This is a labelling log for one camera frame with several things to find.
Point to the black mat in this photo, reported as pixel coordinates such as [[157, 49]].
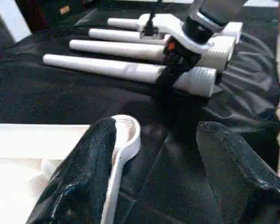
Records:
[[60, 98]]

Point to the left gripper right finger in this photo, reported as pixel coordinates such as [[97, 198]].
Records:
[[242, 186]]

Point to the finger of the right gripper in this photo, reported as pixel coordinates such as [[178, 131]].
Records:
[[168, 81]]

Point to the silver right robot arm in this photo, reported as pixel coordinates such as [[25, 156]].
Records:
[[212, 14]]

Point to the white plastic table leg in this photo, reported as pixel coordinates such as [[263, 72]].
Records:
[[119, 47], [107, 66], [123, 23], [116, 34]]

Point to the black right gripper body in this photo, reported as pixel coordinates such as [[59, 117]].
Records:
[[179, 56]]

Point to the white plastic table top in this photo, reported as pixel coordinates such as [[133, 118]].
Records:
[[25, 144]]

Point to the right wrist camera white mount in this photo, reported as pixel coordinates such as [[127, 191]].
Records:
[[168, 23]]

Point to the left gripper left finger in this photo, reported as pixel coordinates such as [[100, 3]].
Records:
[[84, 175]]

